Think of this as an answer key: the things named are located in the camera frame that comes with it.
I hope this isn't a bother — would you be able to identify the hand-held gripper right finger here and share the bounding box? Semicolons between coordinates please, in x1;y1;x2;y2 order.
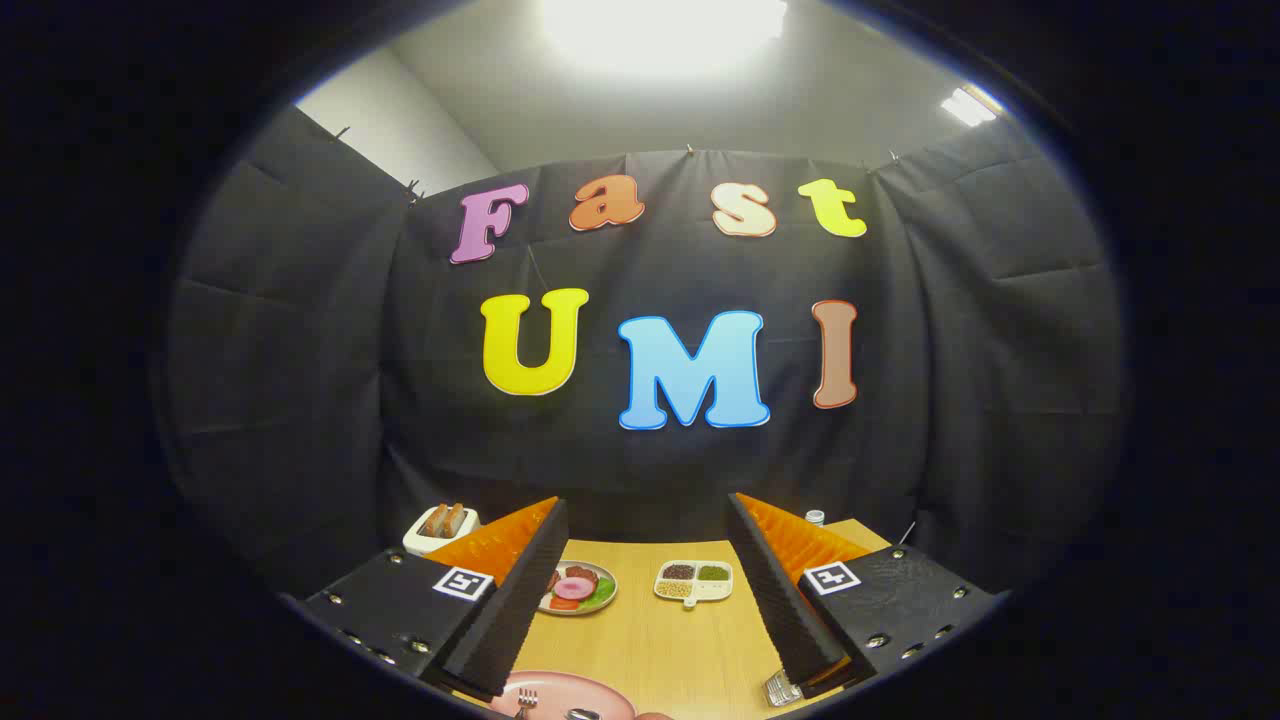
727;492;1006;699

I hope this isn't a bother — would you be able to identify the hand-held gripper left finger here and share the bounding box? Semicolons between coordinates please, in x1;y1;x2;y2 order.
283;497;569;701

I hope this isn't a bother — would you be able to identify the white divided dish with beans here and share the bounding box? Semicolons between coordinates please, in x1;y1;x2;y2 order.
654;560;734;609

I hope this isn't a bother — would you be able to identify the round plate with toy food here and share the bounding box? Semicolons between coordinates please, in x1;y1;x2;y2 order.
538;560;618;616

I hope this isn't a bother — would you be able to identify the pink round plate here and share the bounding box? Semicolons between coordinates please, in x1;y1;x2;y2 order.
490;670;638;720

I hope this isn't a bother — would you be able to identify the cream toaster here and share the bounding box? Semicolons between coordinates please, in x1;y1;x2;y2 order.
403;505;481;557

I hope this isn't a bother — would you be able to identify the small ceiling light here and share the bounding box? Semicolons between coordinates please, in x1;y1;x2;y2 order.
940;87;1001;128

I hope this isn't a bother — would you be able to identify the large ceiling light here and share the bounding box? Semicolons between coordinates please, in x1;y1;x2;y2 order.
540;0;791;76

